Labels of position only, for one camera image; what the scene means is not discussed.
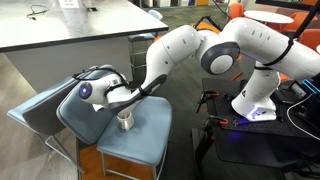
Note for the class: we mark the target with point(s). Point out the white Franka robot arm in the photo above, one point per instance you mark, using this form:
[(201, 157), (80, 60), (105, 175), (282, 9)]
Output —
[(253, 43)]

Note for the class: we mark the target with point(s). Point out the white ceramic mug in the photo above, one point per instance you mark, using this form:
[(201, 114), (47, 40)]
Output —
[(126, 124)]

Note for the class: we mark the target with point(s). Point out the black orange clamp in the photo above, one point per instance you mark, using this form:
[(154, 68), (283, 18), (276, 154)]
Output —
[(220, 120), (205, 97)]

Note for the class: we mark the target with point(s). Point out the blue padded chair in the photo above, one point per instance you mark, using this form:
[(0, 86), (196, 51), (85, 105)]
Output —
[(36, 110), (140, 140)]

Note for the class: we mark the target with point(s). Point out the light blue bar stool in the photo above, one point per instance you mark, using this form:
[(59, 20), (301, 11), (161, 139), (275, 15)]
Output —
[(141, 37)]

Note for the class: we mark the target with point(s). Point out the black counter outlet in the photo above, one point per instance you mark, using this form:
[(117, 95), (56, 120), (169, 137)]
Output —
[(92, 9)]

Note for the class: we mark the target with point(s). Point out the black robot cart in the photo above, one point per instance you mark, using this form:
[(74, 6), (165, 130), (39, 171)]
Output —
[(253, 143)]

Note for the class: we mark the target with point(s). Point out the grey counter table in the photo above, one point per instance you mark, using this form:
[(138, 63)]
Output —
[(73, 26)]

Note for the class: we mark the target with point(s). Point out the orange lounge chair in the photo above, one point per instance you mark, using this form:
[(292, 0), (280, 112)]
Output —
[(236, 10), (310, 38)]

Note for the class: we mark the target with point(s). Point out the white paper sign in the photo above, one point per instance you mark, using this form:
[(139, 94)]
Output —
[(69, 3)]

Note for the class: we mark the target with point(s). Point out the white round table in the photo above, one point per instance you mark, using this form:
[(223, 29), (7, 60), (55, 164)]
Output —
[(268, 16)]

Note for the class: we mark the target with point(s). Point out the black control box blue lights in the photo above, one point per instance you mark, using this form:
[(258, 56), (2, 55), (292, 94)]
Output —
[(308, 88)]

